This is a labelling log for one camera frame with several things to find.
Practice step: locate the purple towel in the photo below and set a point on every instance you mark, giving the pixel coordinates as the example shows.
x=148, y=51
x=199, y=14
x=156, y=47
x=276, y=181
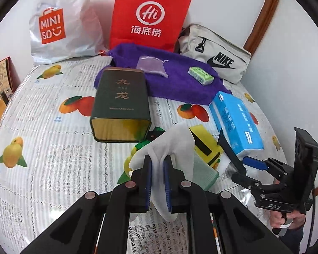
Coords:
x=180, y=87

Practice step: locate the fruit print tablecloth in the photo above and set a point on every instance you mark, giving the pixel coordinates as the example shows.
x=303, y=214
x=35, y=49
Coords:
x=55, y=164

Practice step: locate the red paper bag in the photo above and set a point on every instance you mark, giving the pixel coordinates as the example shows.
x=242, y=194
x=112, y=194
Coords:
x=127, y=5

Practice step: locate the brown printed box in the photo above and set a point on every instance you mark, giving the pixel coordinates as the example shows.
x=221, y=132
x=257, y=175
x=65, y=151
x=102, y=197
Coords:
x=1, y=76

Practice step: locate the green snack packet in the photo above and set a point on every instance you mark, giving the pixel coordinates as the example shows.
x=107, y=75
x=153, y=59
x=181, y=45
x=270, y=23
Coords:
x=141, y=146

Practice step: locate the light green folded cloth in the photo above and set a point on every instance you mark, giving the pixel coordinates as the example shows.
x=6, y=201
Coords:
x=201, y=173

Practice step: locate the crumpled white tissue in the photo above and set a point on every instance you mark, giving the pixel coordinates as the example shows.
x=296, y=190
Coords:
x=226, y=166

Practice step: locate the person's right hand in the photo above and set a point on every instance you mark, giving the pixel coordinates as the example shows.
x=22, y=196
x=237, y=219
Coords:
x=275, y=219

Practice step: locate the small green box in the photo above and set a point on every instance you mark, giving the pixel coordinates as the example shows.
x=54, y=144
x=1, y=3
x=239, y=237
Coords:
x=201, y=75

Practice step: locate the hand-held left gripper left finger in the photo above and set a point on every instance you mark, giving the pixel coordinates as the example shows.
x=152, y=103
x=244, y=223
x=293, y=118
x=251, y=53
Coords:
x=147, y=182

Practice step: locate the dark green tin box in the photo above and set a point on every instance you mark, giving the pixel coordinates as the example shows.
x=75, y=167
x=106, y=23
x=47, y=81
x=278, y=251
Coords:
x=119, y=92

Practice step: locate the beige waist bag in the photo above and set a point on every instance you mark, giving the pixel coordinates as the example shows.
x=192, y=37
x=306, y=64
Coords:
x=222, y=45

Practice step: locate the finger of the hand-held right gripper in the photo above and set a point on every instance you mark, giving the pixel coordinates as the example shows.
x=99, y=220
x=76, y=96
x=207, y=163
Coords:
x=254, y=162
x=229, y=148

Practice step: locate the white plastic shopping bag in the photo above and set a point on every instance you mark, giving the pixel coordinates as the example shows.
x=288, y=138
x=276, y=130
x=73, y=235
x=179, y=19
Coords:
x=76, y=18

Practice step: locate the wooden door frame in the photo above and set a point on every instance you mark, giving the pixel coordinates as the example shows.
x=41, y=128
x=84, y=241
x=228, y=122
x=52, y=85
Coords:
x=265, y=13

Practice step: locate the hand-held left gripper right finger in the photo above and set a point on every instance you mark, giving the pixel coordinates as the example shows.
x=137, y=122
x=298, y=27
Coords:
x=166, y=184

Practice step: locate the blue tissue pack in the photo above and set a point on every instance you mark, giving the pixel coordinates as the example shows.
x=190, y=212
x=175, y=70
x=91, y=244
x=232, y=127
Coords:
x=235, y=121

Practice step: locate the yellow zip pouch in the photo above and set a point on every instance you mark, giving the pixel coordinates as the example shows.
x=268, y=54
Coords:
x=204, y=139

